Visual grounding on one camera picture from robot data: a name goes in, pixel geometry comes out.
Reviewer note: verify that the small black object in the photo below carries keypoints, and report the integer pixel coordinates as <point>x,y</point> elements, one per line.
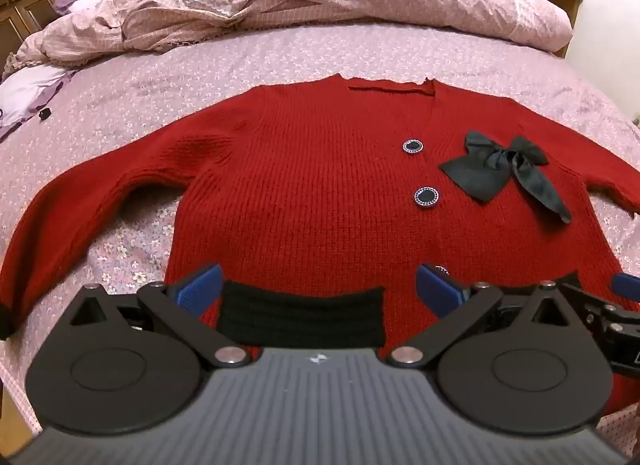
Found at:
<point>45,113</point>

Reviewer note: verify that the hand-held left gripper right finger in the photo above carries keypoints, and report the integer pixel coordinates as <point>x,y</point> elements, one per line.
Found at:
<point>437,290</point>

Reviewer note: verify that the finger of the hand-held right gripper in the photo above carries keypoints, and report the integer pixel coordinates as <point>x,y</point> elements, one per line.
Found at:
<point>590,302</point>
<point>627,287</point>

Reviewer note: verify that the white printed pillow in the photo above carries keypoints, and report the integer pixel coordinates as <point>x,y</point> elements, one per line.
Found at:
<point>25,90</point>

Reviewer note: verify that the red knitted cardigan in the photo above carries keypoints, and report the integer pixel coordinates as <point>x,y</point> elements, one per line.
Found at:
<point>310,170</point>

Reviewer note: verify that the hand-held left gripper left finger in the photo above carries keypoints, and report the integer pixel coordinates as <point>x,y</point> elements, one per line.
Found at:
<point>202,290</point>

